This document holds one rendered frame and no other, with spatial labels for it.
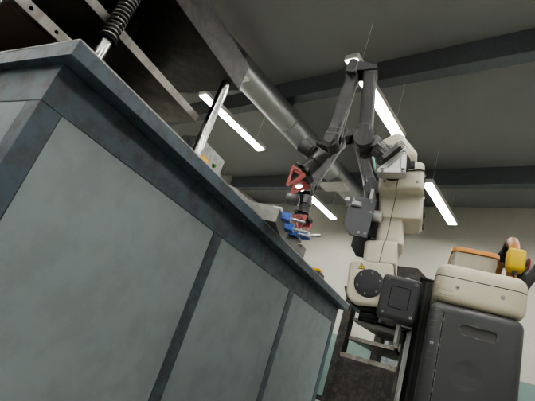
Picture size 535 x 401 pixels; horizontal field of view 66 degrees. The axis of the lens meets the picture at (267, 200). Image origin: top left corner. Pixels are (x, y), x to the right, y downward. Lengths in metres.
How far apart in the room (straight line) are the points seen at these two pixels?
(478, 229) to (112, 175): 8.16
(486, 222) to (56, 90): 8.36
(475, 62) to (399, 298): 4.11
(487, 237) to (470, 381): 7.43
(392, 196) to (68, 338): 1.22
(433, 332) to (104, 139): 1.03
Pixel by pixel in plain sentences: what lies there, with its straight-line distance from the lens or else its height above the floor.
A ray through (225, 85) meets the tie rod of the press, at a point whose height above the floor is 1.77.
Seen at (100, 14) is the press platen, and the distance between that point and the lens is 2.13.
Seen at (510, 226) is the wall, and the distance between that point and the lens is 8.73.
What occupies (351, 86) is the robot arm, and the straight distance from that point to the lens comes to 1.82.
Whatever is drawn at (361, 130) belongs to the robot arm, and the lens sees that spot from 1.63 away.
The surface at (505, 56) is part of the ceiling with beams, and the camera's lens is 5.20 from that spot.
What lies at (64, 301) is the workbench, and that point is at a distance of 0.98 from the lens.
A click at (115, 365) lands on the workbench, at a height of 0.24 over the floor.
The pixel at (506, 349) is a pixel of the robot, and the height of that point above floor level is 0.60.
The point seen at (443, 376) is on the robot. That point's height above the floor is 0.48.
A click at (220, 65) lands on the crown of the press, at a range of 2.52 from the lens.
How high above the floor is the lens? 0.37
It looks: 20 degrees up
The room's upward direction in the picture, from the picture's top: 19 degrees clockwise
